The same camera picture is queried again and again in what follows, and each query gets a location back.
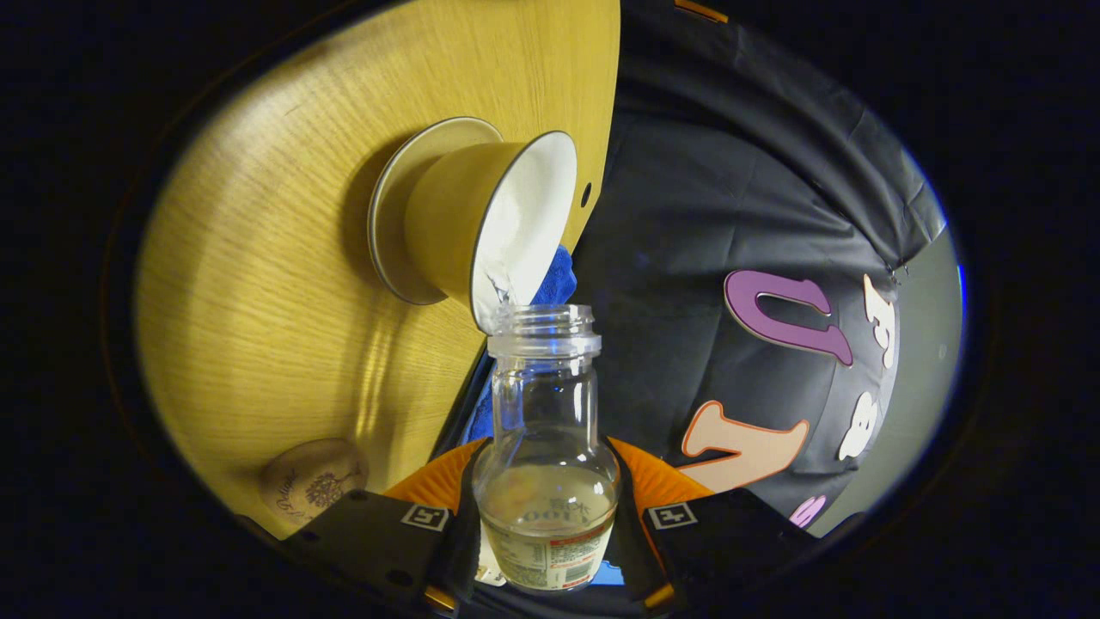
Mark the folded blue towel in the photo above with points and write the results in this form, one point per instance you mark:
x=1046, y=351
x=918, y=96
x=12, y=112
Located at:
x=559, y=279

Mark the yellow ceramic teacup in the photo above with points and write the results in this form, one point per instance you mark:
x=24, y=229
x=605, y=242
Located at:
x=451, y=219

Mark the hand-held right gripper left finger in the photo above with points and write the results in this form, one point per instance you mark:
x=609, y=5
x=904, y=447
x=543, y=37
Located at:
x=378, y=537

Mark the clear plastic water bottle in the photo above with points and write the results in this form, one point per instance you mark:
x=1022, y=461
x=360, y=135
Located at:
x=546, y=413

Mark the round cork coaster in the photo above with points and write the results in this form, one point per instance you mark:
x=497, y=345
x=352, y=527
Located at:
x=314, y=481

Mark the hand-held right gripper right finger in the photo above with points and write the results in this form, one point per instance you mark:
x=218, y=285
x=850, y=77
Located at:
x=722, y=537

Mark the black backdrop cloth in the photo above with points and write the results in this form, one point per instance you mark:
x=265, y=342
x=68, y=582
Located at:
x=687, y=215

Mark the yellow ceramic saucer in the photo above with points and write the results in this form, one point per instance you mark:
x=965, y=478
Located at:
x=391, y=198

